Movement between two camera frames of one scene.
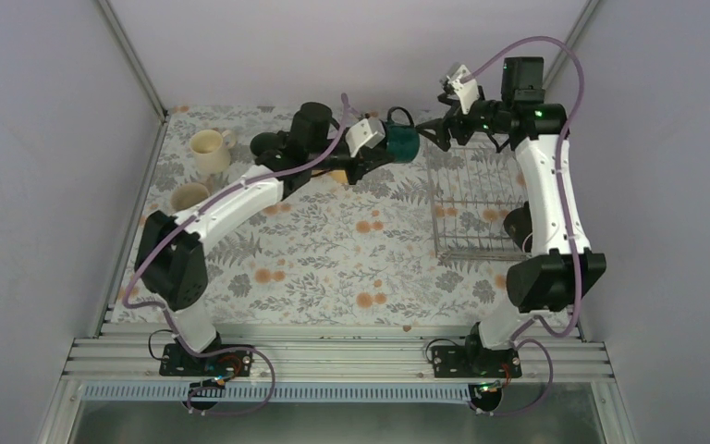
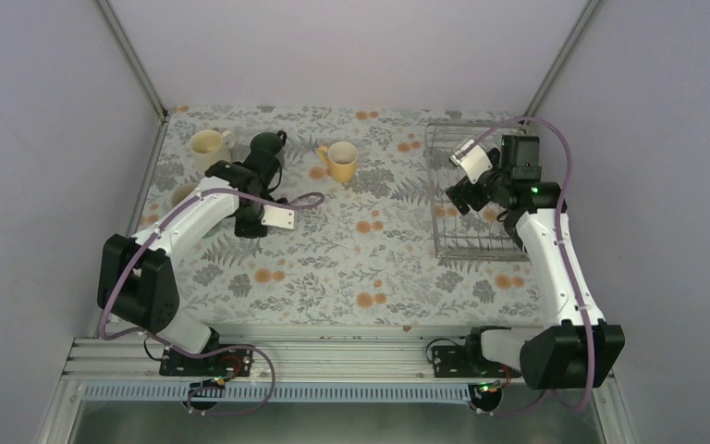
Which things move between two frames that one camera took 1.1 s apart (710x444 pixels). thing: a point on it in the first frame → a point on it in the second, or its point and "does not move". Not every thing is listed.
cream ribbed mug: x=211 y=149 does not move
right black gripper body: x=464 y=133 → x=476 y=202
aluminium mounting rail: x=327 y=359 does not move
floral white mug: x=189 y=194 does not move
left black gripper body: x=361 y=163 → x=241 y=226
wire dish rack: x=472 y=190 does not move
